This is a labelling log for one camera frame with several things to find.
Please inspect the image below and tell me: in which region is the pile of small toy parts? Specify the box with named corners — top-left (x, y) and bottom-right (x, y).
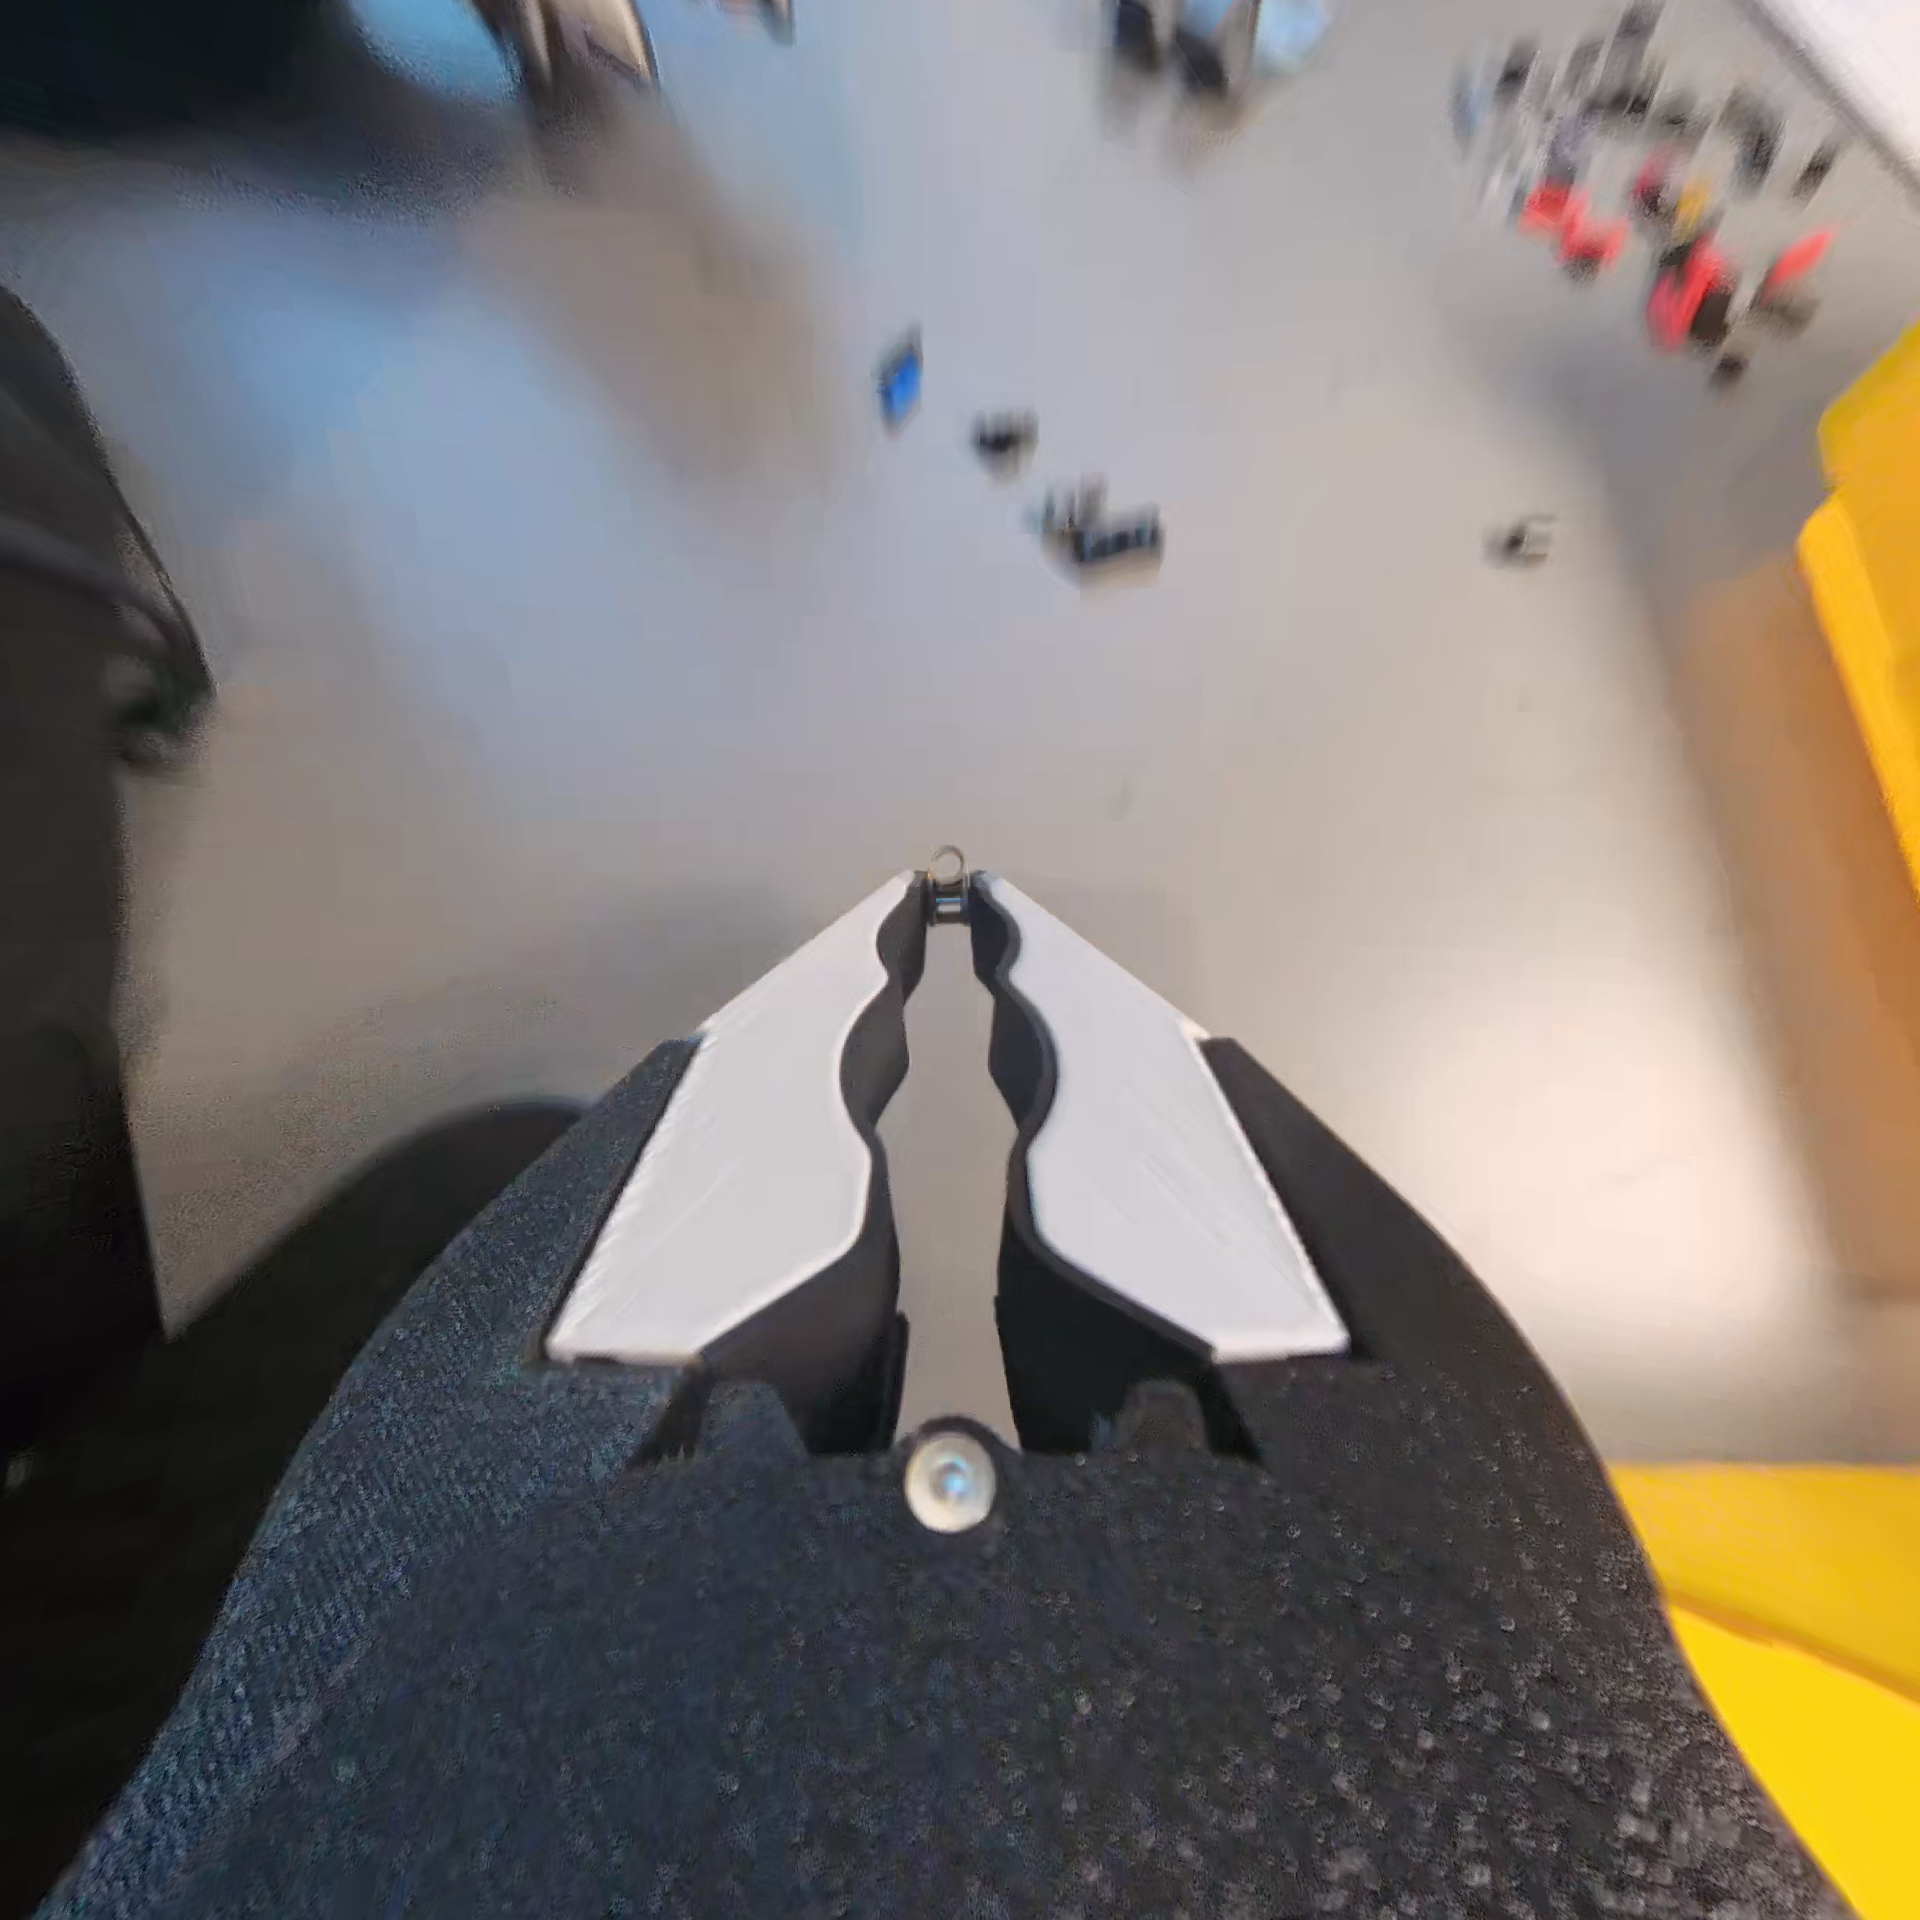
top-left (1444, 29), bottom-right (1849, 396)

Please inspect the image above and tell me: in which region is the grey desk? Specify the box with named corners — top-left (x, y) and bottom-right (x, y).
top-left (0, 0), bottom-right (1920, 1481)

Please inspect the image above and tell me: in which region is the grey toy connector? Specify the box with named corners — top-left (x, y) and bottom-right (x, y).
top-left (1033, 476), bottom-right (1169, 588)

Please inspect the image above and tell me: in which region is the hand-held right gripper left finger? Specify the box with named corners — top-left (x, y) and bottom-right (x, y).
top-left (542, 869), bottom-right (930, 1453)

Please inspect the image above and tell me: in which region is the silver toy scoop part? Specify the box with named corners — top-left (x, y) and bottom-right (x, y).
top-left (1108, 0), bottom-right (1339, 79)

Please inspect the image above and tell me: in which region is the person's black jacket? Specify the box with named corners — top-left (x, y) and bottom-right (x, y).
top-left (0, 286), bottom-right (589, 1920)

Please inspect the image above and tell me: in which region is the person's left forearm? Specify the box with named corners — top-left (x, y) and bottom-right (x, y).
top-left (0, 0), bottom-right (511, 155)

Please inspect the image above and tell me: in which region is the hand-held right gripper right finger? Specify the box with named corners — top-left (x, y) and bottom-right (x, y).
top-left (969, 875), bottom-right (1350, 1453)

